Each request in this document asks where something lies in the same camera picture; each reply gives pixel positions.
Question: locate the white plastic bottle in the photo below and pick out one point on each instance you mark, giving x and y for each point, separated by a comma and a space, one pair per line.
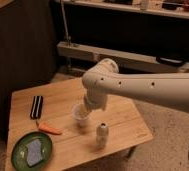
102, 133

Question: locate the dark wooden cabinet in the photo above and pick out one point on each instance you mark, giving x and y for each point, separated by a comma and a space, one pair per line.
27, 49

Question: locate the blue sponge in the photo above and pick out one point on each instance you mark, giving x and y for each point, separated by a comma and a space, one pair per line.
34, 155

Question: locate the long grey case with handle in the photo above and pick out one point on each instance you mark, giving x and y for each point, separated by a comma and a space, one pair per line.
123, 59

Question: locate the black white striped case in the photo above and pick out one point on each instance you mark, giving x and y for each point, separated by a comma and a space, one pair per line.
36, 108

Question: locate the wooden table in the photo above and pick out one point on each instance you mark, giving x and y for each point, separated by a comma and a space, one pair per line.
75, 145

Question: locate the green plate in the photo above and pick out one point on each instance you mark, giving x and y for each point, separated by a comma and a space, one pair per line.
19, 152

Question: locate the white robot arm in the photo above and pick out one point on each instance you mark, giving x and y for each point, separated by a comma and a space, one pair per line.
168, 90

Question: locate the metal stand pole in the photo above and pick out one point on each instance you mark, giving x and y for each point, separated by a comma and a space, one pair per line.
68, 40

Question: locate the orange carrot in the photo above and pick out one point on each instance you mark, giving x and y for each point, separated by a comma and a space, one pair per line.
46, 128

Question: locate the white plastic cup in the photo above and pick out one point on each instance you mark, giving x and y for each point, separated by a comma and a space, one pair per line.
80, 114

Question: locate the cluttered shelf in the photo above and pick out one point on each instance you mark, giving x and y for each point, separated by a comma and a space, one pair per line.
126, 8

